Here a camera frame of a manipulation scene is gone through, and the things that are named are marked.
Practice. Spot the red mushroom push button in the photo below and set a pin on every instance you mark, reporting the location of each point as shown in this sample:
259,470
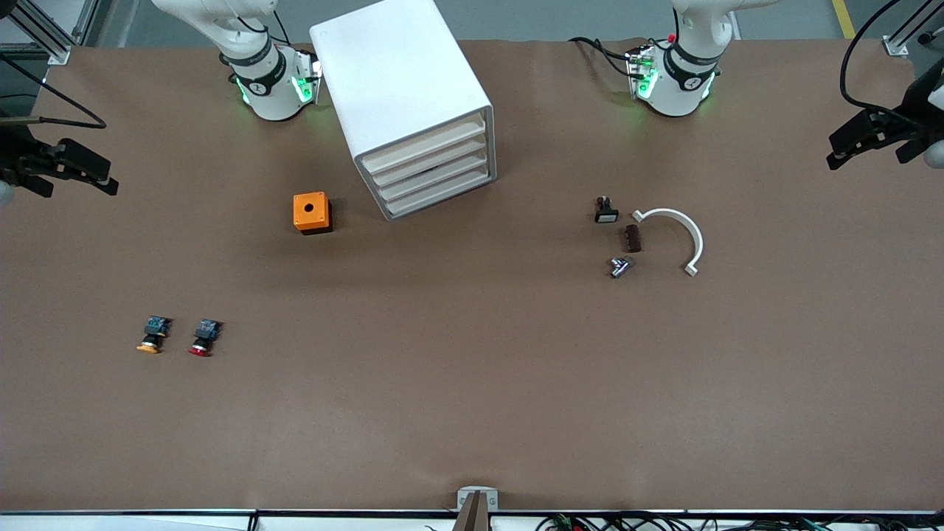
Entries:
205,335

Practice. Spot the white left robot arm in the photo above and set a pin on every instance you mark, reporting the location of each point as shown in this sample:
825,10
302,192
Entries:
682,88

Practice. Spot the white table edge rail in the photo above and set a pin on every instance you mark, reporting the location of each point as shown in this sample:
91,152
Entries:
147,522

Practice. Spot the silver metal selector switch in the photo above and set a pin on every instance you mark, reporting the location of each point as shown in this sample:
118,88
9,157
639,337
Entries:
619,267

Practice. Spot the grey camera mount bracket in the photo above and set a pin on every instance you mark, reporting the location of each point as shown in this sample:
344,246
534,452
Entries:
477,500

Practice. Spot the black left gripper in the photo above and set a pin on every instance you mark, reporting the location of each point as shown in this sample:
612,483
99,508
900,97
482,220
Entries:
917,122

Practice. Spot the aluminium frame post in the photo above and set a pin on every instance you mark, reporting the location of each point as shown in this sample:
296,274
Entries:
55,48
896,46

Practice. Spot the black rectangular button switch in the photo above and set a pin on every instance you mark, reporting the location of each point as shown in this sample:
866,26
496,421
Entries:
606,212

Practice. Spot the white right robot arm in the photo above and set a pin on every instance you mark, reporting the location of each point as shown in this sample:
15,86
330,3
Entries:
269,96

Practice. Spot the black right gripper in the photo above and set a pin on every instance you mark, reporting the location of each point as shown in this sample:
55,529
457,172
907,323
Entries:
16,161

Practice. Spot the yellow cap push button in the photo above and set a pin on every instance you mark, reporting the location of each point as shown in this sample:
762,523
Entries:
153,332

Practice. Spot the white curved plastic bracket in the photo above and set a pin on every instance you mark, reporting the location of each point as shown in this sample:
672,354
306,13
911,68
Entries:
693,236

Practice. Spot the brown terminal block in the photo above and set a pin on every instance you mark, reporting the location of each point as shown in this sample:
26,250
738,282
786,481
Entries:
633,239

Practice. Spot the orange box with hole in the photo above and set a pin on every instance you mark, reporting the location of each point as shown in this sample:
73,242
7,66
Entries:
310,209

